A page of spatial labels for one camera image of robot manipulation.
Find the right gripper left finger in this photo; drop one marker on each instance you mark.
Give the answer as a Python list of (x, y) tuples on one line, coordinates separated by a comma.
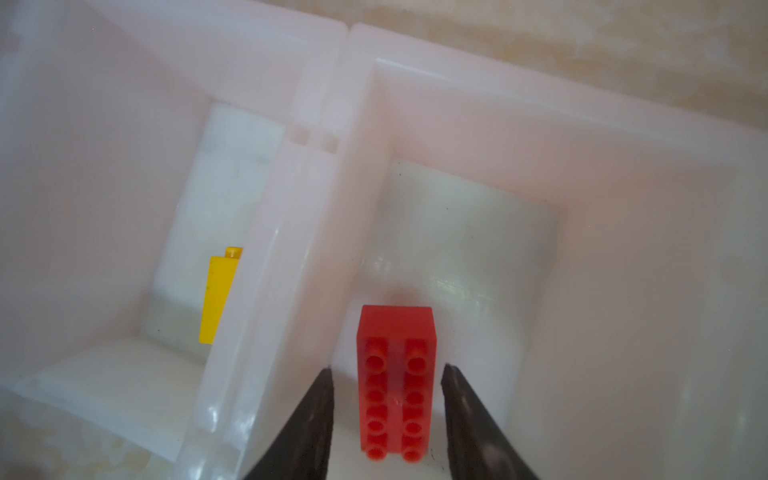
[(302, 448)]

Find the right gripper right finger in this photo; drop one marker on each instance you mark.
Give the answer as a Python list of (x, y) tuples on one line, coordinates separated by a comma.
[(477, 448)]

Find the red lego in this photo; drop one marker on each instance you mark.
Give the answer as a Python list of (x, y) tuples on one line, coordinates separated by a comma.
[(396, 363)]

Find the yellow lego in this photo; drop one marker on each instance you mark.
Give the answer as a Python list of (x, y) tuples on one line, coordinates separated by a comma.
[(221, 274)]

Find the white three-compartment bin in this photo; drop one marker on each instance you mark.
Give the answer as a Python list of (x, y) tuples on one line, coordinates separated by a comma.
[(596, 263)]

